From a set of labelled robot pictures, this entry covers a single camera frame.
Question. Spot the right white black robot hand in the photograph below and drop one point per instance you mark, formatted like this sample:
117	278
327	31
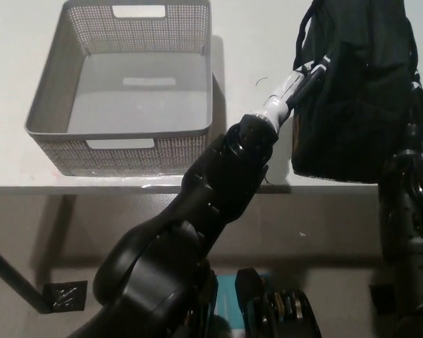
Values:
420	102

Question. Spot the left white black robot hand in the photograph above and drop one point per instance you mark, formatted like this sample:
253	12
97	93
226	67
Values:
299	79

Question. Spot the black fabric lunch bag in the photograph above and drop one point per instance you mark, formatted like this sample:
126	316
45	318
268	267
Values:
356	105

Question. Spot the curved thin black thread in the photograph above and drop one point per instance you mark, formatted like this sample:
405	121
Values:
261	80

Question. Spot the short dark thread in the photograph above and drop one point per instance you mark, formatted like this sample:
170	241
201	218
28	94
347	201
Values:
269	181

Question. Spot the grey perforated plastic basket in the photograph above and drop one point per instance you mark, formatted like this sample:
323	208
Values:
134	98

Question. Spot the clear tape strip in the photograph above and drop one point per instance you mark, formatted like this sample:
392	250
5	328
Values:
151	183

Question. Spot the black teal robot body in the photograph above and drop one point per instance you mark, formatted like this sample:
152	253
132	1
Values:
261	299

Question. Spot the black metal table leg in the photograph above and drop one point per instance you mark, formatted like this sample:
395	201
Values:
14	274

